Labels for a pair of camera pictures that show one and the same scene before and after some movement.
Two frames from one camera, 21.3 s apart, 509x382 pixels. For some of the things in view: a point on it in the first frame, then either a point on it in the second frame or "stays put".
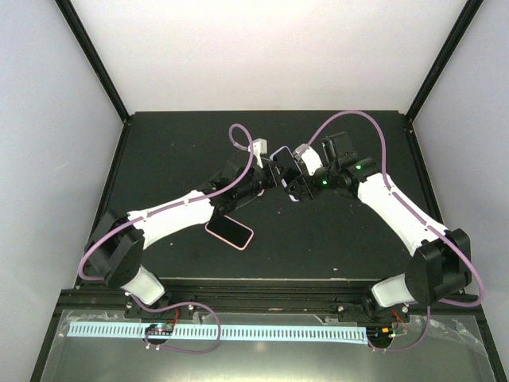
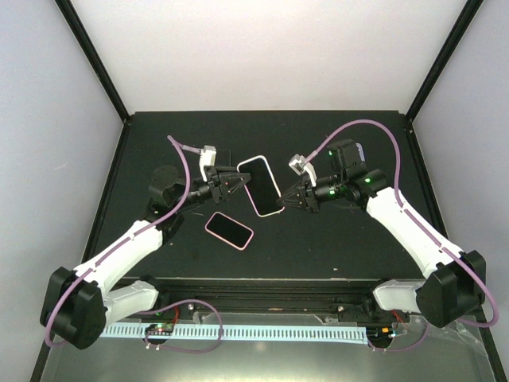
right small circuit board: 380,333 stays put
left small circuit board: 160,329 stays put
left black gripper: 271,177 to 219,191
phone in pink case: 230,231 stays put
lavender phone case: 282,157 to 360,151
